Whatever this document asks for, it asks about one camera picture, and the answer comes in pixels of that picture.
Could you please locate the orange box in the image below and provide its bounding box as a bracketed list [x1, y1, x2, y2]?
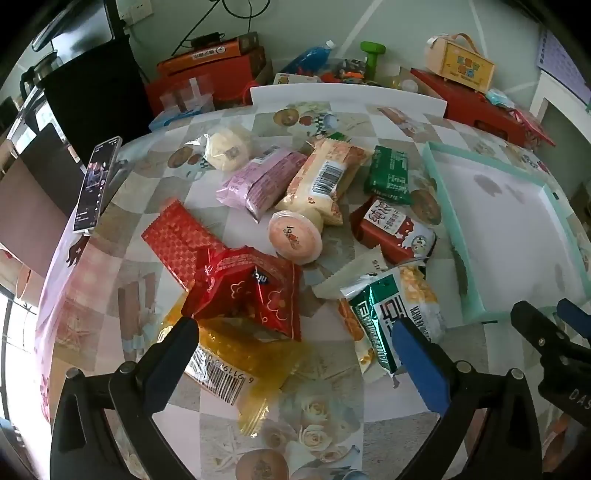
[156, 39, 243, 77]

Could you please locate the yellow barcode snack packet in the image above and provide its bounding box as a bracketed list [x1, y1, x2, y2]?
[159, 295, 319, 437]

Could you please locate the round bread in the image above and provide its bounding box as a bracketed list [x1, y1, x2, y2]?
[185, 128, 254, 172]

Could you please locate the dark brown box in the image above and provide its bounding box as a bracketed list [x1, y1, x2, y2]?
[238, 32, 269, 84]

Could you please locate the pile of small toys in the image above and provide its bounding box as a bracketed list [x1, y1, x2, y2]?
[321, 58, 368, 84]

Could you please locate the white foam board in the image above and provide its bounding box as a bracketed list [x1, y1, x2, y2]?
[249, 84, 448, 121]

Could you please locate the red-brown milk snack packet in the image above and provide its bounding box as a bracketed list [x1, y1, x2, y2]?
[349, 196, 437, 266]

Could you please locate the red flower print snack packet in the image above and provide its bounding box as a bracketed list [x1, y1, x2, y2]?
[182, 246, 304, 343]

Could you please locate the brown wooden panel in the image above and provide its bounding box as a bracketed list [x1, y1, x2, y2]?
[0, 122, 81, 278]

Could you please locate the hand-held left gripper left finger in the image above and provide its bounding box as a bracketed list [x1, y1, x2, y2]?
[50, 315, 200, 480]

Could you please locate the smartphone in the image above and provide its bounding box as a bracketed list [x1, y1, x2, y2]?
[73, 136, 123, 234]

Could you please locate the jelly cup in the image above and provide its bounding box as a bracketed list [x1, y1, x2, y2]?
[269, 210, 323, 265]

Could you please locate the clear plastic container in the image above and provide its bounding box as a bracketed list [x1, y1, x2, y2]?
[159, 76, 215, 114]

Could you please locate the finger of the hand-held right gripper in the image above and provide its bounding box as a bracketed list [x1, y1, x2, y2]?
[510, 300, 591, 370]
[556, 298, 591, 344]

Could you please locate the green dumbbell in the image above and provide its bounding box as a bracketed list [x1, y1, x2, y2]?
[360, 41, 389, 84]

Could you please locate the red gift box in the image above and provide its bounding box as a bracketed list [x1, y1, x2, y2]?
[410, 68, 527, 146]

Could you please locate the white card box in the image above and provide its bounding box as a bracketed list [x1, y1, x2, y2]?
[272, 72, 321, 85]

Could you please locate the white wall socket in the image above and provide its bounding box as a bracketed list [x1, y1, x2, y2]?
[117, 0, 155, 21]

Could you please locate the small beige snack packet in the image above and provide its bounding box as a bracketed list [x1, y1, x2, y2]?
[311, 249, 393, 301]

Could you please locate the red patterned snack packet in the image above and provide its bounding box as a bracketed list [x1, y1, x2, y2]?
[141, 198, 227, 291]

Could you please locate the teal tray box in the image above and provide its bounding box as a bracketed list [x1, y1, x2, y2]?
[421, 141, 583, 329]

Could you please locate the blue plastic bottle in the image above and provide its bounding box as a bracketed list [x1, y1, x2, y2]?
[279, 41, 335, 75]

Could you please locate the green and white snack packet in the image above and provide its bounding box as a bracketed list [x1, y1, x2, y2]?
[339, 263, 446, 384]

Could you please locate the purple wall poster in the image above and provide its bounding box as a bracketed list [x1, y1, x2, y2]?
[538, 30, 591, 104]

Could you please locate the dark green snack packet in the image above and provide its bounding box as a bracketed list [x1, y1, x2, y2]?
[363, 145, 413, 206]

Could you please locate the red patterned pouch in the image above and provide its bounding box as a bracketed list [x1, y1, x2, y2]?
[510, 108, 557, 148]

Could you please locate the cream and orange snack packet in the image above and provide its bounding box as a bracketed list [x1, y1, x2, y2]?
[274, 137, 375, 227]

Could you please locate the beige carry box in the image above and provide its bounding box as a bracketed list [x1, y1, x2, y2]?
[425, 32, 496, 93]

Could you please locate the black cable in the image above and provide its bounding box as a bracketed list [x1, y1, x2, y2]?
[171, 0, 273, 56]

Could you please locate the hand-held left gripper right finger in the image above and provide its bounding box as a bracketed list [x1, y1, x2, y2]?
[392, 315, 542, 480]

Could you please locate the pink snack packet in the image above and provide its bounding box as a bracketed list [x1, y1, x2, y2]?
[216, 147, 309, 223]

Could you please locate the blue tissue pack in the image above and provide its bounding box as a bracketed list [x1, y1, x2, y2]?
[148, 108, 195, 132]

